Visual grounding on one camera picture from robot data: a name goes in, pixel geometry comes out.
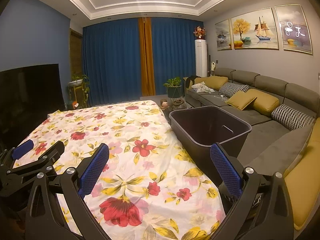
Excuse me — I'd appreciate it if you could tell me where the floral printed cloth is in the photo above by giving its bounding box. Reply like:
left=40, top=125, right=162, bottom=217
left=12, top=100, right=227, bottom=240

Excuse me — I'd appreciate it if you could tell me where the red flower decoration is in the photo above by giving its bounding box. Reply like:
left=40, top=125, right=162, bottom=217
left=193, top=25, right=207, bottom=40

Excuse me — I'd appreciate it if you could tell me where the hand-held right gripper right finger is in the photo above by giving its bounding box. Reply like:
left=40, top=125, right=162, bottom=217
left=210, top=141, right=295, bottom=240

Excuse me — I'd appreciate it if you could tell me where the grey sofa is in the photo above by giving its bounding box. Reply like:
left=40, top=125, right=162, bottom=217
left=184, top=67, right=320, bottom=233

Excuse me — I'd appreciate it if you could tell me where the white cloth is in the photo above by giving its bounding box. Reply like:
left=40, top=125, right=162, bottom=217
left=192, top=82, right=215, bottom=94

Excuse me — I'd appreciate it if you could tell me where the sailboat and tree painting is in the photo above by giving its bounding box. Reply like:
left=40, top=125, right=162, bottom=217
left=230, top=7, right=279, bottom=50

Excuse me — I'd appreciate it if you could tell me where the trailing plant on stand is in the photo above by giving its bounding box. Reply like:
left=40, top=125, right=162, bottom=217
left=68, top=74, right=90, bottom=107

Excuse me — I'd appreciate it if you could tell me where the wooden door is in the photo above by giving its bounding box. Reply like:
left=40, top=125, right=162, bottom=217
left=69, top=28, right=83, bottom=88

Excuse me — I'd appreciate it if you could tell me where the white standing air conditioner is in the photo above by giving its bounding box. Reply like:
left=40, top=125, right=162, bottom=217
left=194, top=39, right=209, bottom=78

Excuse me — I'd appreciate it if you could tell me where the grey plastic bin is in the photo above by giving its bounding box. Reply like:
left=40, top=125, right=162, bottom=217
left=169, top=106, right=252, bottom=214

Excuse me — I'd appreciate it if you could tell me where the black television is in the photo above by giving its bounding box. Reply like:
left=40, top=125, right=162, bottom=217
left=0, top=63, right=65, bottom=142

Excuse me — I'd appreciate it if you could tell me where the large yellow seat cushion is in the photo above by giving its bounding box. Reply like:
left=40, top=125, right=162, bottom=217
left=283, top=119, right=320, bottom=232

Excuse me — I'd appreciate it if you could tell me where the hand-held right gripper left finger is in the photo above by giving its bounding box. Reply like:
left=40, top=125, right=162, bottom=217
left=24, top=142, right=110, bottom=240

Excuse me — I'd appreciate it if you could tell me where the small grey landscape painting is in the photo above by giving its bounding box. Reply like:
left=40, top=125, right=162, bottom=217
left=215, top=19, right=233, bottom=51

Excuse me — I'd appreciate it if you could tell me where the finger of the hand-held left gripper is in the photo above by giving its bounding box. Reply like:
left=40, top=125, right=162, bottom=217
left=5, top=139, right=34, bottom=167
left=6, top=140, right=65, bottom=178

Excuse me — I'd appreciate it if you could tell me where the black white patterned cushion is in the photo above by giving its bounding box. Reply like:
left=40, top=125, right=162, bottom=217
left=218, top=82, right=249, bottom=98
left=271, top=104, right=315, bottom=131

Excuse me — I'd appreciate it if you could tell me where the purple painting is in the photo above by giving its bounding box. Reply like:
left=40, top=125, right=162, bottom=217
left=275, top=4, right=313, bottom=54

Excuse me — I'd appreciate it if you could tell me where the blue curtain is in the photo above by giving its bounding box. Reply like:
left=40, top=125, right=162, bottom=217
left=82, top=17, right=143, bottom=106
left=150, top=17, right=204, bottom=97

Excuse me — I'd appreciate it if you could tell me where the potted plant in green pot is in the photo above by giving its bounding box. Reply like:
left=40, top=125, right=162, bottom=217
left=163, top=77, right=182, bottom=98

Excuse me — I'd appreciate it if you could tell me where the orange curtain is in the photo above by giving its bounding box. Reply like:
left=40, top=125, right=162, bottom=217
left=138, top=17, right=156, bottom=97

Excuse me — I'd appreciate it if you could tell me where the black clothing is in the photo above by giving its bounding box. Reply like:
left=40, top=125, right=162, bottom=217
left=185, top=75, right=201, bottom=89

